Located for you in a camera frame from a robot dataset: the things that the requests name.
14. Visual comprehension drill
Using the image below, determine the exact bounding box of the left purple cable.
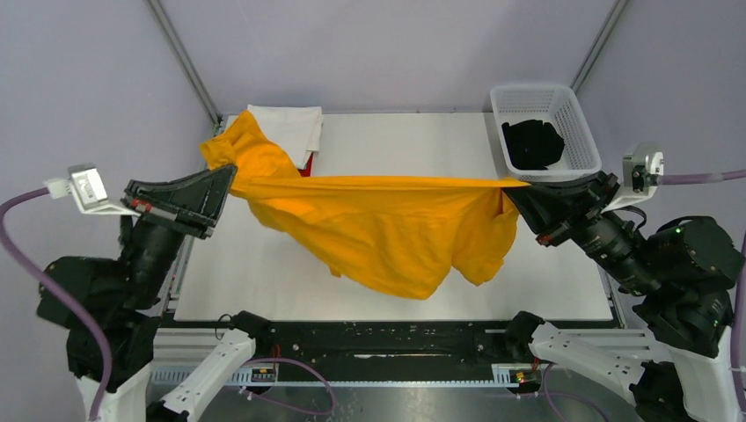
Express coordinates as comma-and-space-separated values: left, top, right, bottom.
0, 187, 340, 422

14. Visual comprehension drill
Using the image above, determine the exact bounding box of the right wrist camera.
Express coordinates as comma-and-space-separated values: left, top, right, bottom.
603, 142, 664, 212

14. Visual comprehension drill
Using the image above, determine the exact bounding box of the black t shirt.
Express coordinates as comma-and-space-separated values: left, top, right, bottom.
501, 120, 566, 171

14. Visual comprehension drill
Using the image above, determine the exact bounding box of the red folded t shirt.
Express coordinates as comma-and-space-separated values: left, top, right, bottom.
298, 152, 316, 178

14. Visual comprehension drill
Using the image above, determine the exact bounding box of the white plastic basket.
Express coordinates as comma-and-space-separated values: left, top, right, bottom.
489, 83, 602, 182

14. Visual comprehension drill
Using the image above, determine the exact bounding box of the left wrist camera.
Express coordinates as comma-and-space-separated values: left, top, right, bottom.
43, 164, 139, 216

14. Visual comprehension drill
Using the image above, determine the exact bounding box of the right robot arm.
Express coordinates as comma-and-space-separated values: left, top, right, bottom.
504, 168, 745, 421

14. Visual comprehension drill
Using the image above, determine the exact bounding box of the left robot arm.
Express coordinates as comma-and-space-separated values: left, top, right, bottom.
37, 164, 273, 421

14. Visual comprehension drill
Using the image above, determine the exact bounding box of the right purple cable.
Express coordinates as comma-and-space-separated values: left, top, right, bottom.
512, 169, 746, 422

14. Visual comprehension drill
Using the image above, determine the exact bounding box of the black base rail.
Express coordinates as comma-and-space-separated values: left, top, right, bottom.
160, 311, 619, 386

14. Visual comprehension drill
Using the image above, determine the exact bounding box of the purple cable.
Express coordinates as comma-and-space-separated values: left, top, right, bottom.
512, 169, 746, 422
0, 187, 340, 422

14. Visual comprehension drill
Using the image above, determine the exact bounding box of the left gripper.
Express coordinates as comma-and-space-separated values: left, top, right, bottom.
123, 157, 238, 304

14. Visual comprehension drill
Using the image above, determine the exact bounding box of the yellow t shirt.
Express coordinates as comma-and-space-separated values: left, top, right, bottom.
200, 111, 527, 300

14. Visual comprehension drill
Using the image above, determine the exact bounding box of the white folded t shirt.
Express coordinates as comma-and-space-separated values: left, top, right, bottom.
247, 105, 324, 169

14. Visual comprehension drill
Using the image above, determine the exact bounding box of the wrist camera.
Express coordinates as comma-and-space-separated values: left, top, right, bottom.
43, 164, 139, 216
603, 142, 664, 212

